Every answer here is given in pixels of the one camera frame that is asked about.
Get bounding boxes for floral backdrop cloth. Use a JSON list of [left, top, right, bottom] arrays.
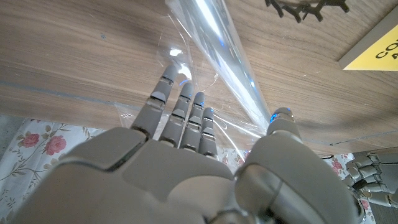
[[0, 117, 377, 224]]

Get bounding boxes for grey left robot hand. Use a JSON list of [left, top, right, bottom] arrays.
[[341, 147, 398, 209]]

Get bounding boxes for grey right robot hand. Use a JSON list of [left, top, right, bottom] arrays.
[[12, 64, 366, 224]]

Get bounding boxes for yellow book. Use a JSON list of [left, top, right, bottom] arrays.
[[338, 14, 398, 72]]

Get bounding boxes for transparent cling film sheet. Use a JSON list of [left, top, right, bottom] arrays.
[[113, 0, 273, 153]]

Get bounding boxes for black toothed hair band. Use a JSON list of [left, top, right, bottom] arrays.
[[264, 0, 351, 23]]

